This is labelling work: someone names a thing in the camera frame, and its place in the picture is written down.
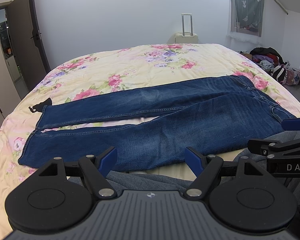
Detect blue denim jeans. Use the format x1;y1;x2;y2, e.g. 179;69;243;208
18;75;293;172

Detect dark brown bedroom door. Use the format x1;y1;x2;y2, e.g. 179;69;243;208
6;0;51;90

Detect grey garment at bed edge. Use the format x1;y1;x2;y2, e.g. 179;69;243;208
67;132;300;230

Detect pile of clothes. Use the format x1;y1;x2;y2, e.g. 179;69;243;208
239;47;300;86

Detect small black pouch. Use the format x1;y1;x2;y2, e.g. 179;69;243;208
29;98;52;113

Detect floral yellow bed quilt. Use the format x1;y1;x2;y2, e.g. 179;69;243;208
0;44;300;239

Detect cream hard-shell suitcase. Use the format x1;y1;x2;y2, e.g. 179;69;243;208
174;14;199;44

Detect grey patterned window curtain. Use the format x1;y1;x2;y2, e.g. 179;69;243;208
231;0;264;37

